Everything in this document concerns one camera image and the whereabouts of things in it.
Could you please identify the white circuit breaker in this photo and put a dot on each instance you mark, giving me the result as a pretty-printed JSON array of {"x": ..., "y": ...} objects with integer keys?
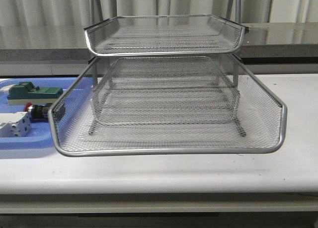
[{"x": 14, "y": 124}]

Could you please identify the green and beige switch block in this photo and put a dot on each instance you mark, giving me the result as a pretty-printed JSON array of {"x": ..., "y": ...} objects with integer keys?
[{"x": 25, "y": 92}]

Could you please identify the red emergency stop button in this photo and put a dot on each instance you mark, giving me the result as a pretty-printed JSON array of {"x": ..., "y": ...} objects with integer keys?
[{"x": 37, "y": 112}]

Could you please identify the blue plastic tray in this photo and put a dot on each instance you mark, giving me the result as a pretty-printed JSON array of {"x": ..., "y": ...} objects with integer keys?
[{"x": 40, "y": 134}]

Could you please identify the silver mesh tray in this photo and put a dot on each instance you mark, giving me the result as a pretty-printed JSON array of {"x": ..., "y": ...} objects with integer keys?
[
  {"x": 260, "y": 125},
  {"x": 131, "y": 107},
  {"x": 125, "y": 36}
]

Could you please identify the grey stone counter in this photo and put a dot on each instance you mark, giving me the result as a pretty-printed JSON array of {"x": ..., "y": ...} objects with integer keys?
[{"x": 265, "y": 43}]

